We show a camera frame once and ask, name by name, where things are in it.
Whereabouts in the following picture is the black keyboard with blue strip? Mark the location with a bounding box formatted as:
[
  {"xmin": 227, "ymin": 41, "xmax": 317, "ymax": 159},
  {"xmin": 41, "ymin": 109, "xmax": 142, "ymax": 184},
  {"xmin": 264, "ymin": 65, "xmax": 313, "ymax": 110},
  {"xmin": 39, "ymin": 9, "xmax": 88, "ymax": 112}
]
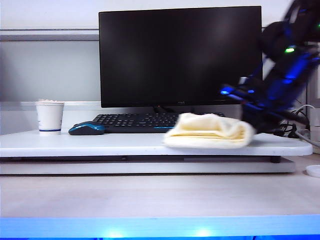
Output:
[{"xmin": 92, "ymin": 112, "xmax": 226, "ymax": 134}]

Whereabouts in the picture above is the white round disc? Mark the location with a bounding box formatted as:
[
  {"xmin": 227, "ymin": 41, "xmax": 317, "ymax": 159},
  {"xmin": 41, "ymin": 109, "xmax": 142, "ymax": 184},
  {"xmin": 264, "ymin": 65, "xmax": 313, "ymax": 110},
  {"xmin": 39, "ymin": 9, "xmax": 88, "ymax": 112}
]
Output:
[{"xmin": 305, "ymin": 164, "xmax": 320, "ymax": 178}]

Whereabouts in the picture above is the grey aluminium partition frame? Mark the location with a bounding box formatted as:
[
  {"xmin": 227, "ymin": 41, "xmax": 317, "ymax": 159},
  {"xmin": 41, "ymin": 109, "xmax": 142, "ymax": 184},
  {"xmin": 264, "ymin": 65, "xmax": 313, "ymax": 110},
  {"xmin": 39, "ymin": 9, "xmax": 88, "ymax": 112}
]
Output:
[{"xmin": 0, "ymin": 27, "xmax": 308, "ymax": 112}]

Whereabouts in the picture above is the crumpled tissue in cup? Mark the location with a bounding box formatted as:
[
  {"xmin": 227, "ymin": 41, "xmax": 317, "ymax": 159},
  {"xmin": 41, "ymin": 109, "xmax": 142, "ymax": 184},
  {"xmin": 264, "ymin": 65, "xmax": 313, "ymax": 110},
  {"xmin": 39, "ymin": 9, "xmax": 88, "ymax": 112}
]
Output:
[{"xmin": 37, "ymin": 98, "xmax": 64, "ymax": 104}]

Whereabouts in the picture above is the grey side partition panel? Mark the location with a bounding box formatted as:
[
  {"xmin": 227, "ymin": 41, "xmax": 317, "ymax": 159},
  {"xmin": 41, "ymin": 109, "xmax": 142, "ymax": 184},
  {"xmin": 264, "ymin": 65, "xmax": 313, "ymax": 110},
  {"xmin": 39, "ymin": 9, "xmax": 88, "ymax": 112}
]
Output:
[{"xmin": 306, "ymin": 42, "xmax": 320, "ymax": 108}]

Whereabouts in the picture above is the white paper cup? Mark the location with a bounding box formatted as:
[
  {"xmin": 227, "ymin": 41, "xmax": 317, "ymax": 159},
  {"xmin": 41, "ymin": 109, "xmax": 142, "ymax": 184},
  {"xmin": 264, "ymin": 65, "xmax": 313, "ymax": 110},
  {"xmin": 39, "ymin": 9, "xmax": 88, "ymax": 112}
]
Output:
[{"xmin": 35, "ymin": 101, "xmax": 66, "ymax": 136}]

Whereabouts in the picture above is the thick black cable with plug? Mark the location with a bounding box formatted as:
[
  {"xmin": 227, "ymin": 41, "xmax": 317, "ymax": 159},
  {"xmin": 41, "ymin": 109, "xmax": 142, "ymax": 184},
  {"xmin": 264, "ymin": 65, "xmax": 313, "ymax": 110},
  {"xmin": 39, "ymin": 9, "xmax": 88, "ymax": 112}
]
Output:
[{"xmin": 286, "ymin": 123, "xmax": 307, "ymax": 139}]

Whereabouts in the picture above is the black computer monitor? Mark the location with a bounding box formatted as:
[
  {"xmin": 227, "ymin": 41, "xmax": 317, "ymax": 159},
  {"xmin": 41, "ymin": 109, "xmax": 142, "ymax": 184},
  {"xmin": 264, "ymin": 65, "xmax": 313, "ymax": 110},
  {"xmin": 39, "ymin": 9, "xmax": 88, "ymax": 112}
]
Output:
[{"xmin": 98, "ymin": 6, "xmax": 264, "ymax": 113}]

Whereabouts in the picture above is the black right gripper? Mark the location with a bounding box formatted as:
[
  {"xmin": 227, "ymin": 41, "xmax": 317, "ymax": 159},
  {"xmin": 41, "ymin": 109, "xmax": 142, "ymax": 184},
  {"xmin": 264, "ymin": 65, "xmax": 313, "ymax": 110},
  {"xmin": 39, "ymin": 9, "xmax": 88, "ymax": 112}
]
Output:
[{"xmin": 219, "ymin": 53, "xmax": 317, "ymax": 137}]

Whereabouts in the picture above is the white desk riser platform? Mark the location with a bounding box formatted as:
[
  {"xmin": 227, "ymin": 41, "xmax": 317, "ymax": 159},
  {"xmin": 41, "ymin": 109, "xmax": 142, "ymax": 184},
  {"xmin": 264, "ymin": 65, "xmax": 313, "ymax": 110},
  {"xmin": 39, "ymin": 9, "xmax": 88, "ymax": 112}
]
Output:
[{"xmin": 0, "ymin": 128, "xmax": 314, "ymax": 158}]

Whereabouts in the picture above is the cream cloth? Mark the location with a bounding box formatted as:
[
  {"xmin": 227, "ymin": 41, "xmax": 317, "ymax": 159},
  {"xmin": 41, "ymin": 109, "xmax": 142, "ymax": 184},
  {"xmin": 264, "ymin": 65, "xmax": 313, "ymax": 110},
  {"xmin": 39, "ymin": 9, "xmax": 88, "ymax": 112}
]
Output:
[{"xmin": 162, "ymin": 112, "xmax": 256, "ymax": 150}]

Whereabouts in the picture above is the black and blue mouse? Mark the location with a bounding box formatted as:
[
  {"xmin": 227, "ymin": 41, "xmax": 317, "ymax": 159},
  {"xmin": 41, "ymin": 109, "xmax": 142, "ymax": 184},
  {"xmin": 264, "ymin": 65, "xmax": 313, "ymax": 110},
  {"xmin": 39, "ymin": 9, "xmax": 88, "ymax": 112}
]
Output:
[{"xmin": 68, "ymin": 120, "xmax": 106, "ymax": 137}]

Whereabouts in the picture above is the thin black cable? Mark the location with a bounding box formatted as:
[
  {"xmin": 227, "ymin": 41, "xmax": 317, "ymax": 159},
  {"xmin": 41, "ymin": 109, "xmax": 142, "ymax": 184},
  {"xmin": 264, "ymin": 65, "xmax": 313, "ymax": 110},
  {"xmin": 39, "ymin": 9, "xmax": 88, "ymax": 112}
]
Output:
[{"xmin": 278, "ymin": 119, "xmax": 298, "ymax": 133}]

